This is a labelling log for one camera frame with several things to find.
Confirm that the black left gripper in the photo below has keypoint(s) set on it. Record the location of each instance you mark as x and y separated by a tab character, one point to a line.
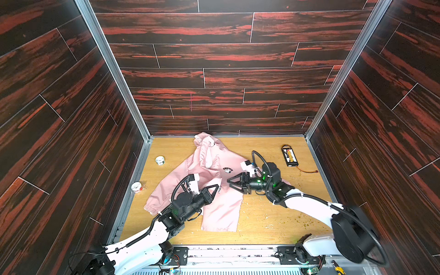
203	197

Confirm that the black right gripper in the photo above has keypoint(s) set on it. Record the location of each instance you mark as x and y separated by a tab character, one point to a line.
243	182

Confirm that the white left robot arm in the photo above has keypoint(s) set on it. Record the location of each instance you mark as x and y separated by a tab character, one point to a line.
151	245

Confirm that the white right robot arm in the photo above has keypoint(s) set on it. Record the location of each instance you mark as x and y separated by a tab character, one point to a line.
353	235

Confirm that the small white tape roll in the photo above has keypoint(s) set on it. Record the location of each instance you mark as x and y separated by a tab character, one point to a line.
160	160

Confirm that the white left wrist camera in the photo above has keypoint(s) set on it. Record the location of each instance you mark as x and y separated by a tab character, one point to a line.
193	183

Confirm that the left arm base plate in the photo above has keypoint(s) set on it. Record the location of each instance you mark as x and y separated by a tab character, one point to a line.
175	257

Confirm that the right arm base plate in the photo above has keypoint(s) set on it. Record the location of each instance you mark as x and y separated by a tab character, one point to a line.
291	255

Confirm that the aluminium front rail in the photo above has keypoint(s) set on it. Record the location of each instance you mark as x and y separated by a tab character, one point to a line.
251	260

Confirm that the yellow handled tool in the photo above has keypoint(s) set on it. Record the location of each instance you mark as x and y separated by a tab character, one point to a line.
339	270

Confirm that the aluminium corner post left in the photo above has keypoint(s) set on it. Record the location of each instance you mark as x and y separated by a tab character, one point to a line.
98	36

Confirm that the aluminium corner post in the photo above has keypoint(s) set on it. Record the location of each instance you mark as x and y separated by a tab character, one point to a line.
368	29
98	36

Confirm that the aluminium corner post right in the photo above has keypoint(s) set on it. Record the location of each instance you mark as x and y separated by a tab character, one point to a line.
368	29

